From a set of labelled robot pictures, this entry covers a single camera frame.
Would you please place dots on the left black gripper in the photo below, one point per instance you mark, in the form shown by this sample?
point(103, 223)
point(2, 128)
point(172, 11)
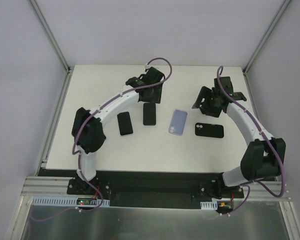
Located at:
point(153, 93)

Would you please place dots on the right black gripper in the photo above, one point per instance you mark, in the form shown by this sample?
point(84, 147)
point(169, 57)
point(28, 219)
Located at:
point(205, 100)

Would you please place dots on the lilac phone case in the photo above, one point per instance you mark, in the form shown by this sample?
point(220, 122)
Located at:
point(178, 122)

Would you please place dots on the black cased phone with ring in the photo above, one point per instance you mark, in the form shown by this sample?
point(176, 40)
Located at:
point(149, 114)

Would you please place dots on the black phone case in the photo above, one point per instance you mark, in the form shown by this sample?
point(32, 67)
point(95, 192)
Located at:
point(209, 130)

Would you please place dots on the lilac cased phone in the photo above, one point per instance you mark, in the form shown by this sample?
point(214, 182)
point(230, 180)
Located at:
point(125, 124)

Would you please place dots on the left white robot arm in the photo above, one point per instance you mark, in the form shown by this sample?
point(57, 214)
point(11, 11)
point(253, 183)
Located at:
point(88, 126)

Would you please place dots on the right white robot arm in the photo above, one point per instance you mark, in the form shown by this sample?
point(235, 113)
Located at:
point(264, 156)

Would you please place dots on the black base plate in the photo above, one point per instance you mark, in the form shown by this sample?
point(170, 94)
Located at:
point(141, 189)

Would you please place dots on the right white cable duct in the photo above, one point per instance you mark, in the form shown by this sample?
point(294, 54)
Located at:
point(209, 205)

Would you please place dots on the white cable duct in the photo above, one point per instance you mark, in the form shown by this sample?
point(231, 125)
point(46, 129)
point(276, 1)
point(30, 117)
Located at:
point(209, 205)
point(57, 201)

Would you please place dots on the right aluminium frame post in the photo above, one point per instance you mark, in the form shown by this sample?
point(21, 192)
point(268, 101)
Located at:
point(283, 7)

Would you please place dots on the aluminium frame post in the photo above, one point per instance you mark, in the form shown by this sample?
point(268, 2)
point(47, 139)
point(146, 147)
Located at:
point(283, 7)
point(49, 34)

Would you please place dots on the left aluminium frame post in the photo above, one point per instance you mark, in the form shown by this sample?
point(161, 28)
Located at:
point(49, 34)

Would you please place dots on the left white cable duct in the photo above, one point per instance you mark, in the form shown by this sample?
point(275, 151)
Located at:
point(57, 201)

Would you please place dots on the aluminium front rail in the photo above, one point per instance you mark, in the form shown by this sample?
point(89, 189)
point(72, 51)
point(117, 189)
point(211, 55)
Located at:
point(57, 186)

